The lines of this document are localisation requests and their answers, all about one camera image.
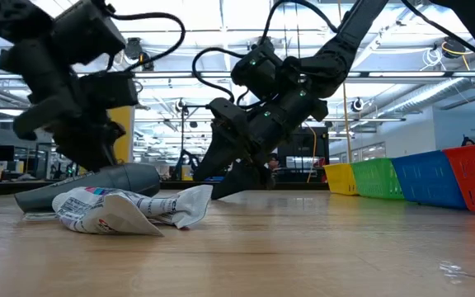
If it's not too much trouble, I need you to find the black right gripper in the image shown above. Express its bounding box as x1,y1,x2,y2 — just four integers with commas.
190,88,330,201

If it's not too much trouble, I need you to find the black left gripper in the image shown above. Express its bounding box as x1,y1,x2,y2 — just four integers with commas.
0,37,140,173

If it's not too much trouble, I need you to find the white toothpaste tube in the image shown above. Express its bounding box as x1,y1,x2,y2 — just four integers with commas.
51,186,165,238
136,184,214,230

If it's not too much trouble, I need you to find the black comb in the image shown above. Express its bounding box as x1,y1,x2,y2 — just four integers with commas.
22,211,57,220

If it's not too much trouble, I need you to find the green plastic basket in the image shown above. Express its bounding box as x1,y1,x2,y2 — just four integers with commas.
349,158,406,201

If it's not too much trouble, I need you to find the blue plastic basket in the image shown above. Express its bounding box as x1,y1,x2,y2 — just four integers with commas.
390,149,468,210

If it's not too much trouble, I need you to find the yellow wipes canister white lid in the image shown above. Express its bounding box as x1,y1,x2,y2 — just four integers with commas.
106,105,136,165

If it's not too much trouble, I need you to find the large black monitor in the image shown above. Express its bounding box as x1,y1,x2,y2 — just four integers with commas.
286,126,330,158

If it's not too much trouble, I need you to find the yellow plastic basket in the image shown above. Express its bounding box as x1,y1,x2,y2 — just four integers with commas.
322,163,359,196

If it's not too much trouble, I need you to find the long ceiling light strip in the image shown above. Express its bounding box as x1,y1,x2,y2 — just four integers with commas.
134,72,475,79

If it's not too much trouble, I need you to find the black background rig frame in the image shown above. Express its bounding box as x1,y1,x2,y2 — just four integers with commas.
181,104,222,182

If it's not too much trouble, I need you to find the black metal table frame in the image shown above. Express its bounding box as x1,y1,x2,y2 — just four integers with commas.
0,180,332,198

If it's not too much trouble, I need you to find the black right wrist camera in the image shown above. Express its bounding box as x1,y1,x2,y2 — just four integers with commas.
230,37,286,101

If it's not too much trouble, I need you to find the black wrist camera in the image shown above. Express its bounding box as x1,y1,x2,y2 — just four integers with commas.
230,37,286,101
50,0,128,66

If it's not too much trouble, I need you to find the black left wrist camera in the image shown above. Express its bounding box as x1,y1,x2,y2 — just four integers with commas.
50,0,128,66

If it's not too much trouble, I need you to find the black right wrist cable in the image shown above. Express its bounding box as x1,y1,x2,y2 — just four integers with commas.
190,0,340,104

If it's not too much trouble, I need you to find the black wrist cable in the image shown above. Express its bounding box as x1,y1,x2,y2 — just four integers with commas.
104,11,187,74
190,0,340,104

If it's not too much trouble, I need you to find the yellow hanging cable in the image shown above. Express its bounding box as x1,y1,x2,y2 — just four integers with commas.
341,81,353,164

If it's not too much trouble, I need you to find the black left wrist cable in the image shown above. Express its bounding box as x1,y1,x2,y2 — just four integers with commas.
104,11,187,74

